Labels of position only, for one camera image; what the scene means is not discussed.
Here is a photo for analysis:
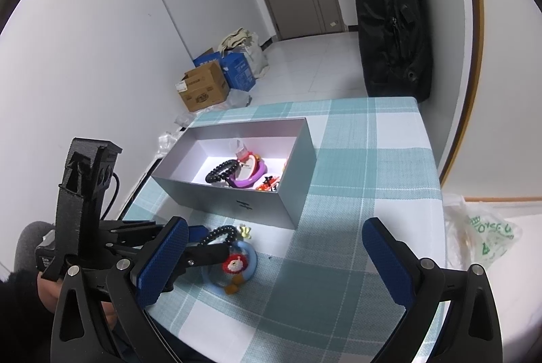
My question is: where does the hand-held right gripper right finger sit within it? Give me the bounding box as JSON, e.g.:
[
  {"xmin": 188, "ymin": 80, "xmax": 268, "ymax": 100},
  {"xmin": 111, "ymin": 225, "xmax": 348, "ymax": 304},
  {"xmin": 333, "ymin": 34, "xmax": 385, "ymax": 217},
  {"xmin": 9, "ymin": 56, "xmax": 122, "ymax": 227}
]
[{"xmin": 362, "ymin": 218, "xmax": 503, "ymax": 363}]

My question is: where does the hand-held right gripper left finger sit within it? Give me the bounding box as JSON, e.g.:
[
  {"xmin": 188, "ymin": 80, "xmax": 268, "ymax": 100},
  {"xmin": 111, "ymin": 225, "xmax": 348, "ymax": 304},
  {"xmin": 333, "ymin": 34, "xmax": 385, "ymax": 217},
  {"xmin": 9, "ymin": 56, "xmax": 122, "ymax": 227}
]
[{"xmin": 50, "ymin": 216, "xmax": 190, "ymax": 363}]

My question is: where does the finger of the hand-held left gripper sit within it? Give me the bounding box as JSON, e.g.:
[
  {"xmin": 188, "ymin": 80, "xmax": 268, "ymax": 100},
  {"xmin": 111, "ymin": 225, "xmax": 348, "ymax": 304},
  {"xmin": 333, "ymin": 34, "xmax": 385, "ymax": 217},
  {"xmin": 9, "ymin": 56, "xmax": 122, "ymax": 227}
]
[
  {"xmin": 102, "ymin": 219, "xmax": 209, "ymax": 249},
  {"xmin": 165, "ymin": 242, "xmax": 231, "ymax": 294}
]

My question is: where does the black bead bracelet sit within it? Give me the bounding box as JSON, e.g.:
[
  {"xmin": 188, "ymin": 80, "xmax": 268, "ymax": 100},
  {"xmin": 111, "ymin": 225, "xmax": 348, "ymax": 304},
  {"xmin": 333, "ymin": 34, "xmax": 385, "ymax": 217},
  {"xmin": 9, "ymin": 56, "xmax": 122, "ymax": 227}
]
[
  {"xmin": 199, "ymin": 224, "xmax": 238, "ymax": 249},
  {"xmin": 205, "ymin": 160, "xmax": 240, "ymax": 185}
]

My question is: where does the silver rectangular box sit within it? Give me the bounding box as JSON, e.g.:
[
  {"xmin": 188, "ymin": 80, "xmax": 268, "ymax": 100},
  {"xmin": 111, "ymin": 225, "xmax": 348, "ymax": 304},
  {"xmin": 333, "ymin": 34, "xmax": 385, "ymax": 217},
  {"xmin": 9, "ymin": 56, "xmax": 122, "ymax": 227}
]
[{"xmin": 151, "ymin": 117, "xmax": 317, "ymax": 229}]

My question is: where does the purple ring with doll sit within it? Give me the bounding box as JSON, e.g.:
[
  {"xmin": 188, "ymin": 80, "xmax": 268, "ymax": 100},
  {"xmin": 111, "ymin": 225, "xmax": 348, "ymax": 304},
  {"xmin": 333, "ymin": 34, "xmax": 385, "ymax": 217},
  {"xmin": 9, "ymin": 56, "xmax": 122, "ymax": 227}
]
[{"xmin": 229, "ymin": 157, "xmax": 268, "ymax": 189}]

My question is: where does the red cartoon hair clip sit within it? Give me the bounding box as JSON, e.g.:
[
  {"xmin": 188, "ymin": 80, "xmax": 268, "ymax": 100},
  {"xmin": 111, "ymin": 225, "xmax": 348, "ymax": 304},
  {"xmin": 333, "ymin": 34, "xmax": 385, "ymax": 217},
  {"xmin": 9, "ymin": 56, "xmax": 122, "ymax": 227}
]
[{"xmin": 255, "ymin": 175, "xmax": 282, "ymax": 192}]

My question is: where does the person's left forearm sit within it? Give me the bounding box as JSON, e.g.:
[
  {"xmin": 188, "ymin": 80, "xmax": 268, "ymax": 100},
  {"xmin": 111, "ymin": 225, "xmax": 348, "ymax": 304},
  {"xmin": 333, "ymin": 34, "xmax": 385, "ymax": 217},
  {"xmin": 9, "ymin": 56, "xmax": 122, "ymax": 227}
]
[{"xmin": 0, "ymin": 267, "xmax": 56, "ymax": 363}]

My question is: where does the person's left hand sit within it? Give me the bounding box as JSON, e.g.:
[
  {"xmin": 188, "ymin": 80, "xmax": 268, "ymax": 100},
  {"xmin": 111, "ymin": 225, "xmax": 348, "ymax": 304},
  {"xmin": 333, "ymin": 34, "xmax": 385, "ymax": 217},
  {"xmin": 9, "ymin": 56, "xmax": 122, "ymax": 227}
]
[{"xmin": 37, "ymin": 272, "xmax": 60, "ymax": 308}]

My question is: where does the crumpled white plastic parcel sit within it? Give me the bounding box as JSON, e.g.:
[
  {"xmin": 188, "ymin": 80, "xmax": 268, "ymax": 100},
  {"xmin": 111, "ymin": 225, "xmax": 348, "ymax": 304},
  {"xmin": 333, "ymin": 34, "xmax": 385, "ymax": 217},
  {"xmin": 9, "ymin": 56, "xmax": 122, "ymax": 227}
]
[{"xmin": 159, "ymin": 130, "xmax": 187, "ymax": 156}]

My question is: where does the teal plaid tablecloth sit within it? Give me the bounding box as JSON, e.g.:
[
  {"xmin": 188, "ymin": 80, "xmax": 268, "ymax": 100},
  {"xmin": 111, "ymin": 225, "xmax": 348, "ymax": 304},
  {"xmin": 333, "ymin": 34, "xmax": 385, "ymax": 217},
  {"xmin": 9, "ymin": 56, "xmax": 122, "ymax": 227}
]
[{"xmin": 123, "ymin": 96, "xmax": 450, "ymax": 363}]

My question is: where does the clear green-printed plastic bag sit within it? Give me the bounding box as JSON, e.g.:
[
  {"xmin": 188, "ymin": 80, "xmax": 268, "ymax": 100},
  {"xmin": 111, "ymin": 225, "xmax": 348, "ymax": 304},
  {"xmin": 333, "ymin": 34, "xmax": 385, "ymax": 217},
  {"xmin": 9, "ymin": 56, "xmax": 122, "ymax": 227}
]
[{"xmin": 442, "ymin": 194, "xmax": 523, "ymax": 273}]

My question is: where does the brown cardboard box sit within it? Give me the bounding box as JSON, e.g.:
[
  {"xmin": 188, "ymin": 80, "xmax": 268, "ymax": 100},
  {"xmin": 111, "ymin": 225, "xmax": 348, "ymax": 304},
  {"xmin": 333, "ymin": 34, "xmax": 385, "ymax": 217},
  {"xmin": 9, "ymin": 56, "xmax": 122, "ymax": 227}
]
[{"xmin": 177, "ymin": 60, "xmax": 230, "ymax": 112}]

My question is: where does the blue cardboard box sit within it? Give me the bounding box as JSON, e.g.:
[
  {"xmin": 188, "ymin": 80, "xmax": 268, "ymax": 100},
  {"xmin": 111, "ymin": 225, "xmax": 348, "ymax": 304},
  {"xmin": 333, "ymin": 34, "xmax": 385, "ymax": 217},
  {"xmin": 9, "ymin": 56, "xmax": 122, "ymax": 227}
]
[{"xmin": 193, "ymin": 47, "xmax": 257, "ymax": 93}]

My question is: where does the white plastic bag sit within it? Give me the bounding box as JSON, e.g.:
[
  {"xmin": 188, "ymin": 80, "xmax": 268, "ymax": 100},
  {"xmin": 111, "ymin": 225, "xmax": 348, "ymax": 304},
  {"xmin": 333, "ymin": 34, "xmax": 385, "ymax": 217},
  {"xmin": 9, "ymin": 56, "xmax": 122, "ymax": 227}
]
[{"xmin": 243, "ymin": 39, "xmax": 270, "ymax": 80}]

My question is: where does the white wardrobe with gold trim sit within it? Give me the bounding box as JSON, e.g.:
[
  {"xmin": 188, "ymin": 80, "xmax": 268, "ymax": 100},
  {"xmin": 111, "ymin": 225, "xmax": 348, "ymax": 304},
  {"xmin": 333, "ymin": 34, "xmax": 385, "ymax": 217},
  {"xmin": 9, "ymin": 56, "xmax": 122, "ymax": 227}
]
[{"xmin": 436, "ymin": 0, "xmax": 542, "ymax": 203}]

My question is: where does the beige folded cloth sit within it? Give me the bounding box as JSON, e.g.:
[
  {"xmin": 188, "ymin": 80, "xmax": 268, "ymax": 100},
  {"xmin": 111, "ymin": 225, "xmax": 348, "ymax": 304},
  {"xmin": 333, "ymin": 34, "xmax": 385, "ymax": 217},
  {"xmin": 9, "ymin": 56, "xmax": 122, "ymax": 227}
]
[{"xmin": 218, "ymin": 28, "xmax": 259, "ymax": 52}]

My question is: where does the black backpack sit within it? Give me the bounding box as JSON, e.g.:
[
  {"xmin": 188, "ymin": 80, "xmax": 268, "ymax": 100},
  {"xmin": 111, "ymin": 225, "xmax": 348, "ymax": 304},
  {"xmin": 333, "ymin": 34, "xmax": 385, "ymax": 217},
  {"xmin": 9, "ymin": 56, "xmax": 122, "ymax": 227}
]
[{"xmin": 349, "ymin": 0, "xmax": 433, "ymax": 101}]

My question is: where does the black cable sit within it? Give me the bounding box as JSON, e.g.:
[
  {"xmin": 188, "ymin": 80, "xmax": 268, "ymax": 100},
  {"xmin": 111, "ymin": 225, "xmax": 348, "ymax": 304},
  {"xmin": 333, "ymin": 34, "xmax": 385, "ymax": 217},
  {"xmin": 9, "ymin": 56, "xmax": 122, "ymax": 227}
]
[{"xmin": 101, "ymin": 173, "xmax": 120, "ymax": 220}]

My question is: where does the blue ring with red figure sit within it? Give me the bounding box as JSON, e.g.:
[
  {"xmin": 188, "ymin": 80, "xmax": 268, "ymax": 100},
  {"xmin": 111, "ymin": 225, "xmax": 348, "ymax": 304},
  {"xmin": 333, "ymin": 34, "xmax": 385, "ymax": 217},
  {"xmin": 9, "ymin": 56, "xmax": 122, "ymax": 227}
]
[{"xmin": 201, "ymin": 240, "xmax": 258, "ymax": 296}]

